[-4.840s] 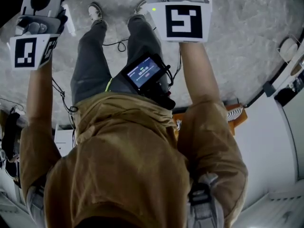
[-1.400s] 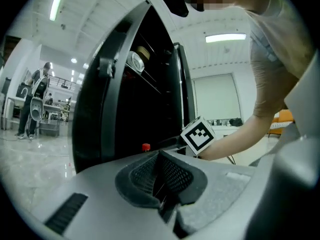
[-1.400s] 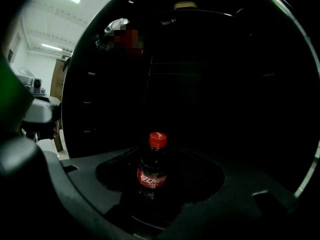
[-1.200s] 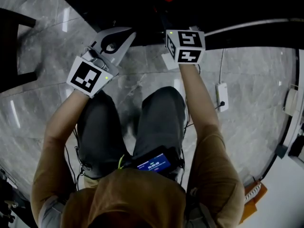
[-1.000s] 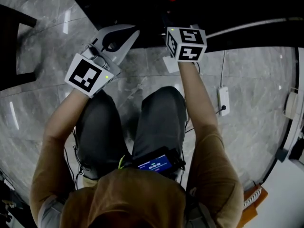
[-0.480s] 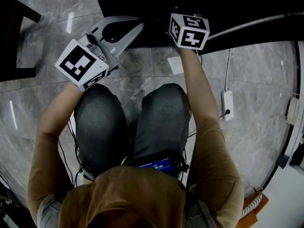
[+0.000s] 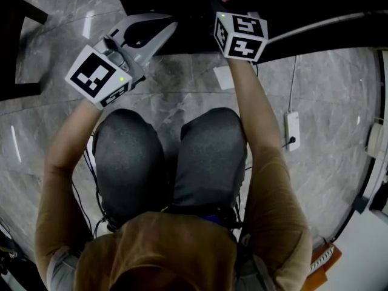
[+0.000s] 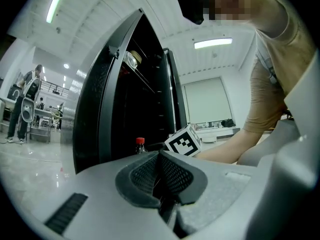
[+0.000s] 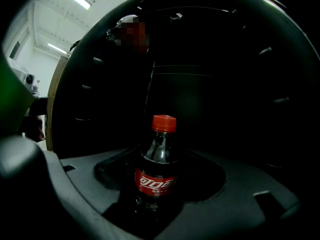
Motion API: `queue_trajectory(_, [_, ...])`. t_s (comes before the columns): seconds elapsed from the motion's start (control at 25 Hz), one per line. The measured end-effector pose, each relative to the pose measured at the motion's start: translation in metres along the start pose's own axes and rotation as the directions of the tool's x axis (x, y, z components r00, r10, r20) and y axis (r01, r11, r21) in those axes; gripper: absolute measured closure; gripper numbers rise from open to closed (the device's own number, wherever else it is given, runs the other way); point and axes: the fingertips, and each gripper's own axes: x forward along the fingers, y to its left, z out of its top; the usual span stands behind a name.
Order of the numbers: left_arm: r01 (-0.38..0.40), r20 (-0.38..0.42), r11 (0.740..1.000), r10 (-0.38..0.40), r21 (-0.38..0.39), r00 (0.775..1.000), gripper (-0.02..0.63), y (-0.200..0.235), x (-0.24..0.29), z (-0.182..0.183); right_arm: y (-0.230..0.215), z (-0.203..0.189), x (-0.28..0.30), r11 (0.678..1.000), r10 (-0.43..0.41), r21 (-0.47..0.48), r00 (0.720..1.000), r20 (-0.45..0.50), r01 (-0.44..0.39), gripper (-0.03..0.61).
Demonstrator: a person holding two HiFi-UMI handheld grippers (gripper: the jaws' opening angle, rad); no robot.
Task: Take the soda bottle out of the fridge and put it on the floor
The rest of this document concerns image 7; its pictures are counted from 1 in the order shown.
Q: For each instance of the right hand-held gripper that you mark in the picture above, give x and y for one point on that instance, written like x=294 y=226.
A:
x=242 y=38

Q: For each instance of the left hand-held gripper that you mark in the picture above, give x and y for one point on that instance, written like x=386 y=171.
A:
x=100 y=74

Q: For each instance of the person's right forearm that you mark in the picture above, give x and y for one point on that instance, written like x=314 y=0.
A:
x=256 y=108

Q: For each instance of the white round device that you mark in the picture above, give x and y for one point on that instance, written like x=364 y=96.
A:
x=377 y=141

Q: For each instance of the person's left leg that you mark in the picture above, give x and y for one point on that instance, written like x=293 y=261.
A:
x=130 y=162

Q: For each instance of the black furniture frame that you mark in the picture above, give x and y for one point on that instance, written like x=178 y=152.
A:
x=9 y=41

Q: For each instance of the black plug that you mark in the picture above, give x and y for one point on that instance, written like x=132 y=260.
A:
x=291 y=140

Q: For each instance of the person's brown shirt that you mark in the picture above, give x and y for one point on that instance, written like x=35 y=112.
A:
x=169 y=247

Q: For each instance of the white power strip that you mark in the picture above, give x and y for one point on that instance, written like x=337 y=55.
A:
x=292 y=126

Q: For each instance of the person's leg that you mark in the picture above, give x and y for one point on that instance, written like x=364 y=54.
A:
x=212 y=156
x=130 y=162

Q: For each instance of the orange striped object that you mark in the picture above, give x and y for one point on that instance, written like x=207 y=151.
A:
x=324 y=259

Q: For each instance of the person's left forearm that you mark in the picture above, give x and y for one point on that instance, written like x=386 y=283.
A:
x=71 y=132

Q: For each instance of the person's right leg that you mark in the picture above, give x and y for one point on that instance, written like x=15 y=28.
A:
x=212 y=156

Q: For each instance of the white paper sheet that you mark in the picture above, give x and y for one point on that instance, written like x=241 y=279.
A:
x=224 y=77

